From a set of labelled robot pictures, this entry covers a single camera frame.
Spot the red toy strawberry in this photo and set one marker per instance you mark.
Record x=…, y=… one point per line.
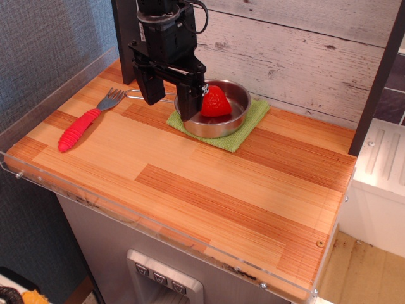
x=215, y=103

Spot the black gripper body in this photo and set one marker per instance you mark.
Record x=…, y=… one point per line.
x=168, y=38

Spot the grey toy fridge cabinet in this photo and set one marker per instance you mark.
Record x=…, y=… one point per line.
x=120, y=247

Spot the dark post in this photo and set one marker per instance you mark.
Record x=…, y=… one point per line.
x=385, y=66
x=127, y=30

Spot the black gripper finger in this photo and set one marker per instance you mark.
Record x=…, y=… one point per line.
x=150, y=85
x=189, y=98

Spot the dark right post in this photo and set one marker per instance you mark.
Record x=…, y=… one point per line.
x=385, y=66

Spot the clear acrylic guard rail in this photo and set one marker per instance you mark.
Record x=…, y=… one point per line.
x=263, y=214

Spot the silver pot with handle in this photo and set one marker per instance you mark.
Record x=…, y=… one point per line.
x=215, y=127

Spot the fork with red handle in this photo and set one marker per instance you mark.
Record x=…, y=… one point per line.
x=76, y=130

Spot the silver dispenser button panel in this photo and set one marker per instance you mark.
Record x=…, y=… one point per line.
x=161, y=280

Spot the dark left post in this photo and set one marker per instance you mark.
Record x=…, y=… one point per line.
x=127, y=30

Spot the green cloth mat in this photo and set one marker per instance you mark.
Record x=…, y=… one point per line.
x=233, y=141

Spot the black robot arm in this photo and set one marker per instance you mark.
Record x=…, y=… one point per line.
x=166, y=54

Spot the white plastic cabinet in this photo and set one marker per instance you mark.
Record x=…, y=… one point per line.
x=373, y=210

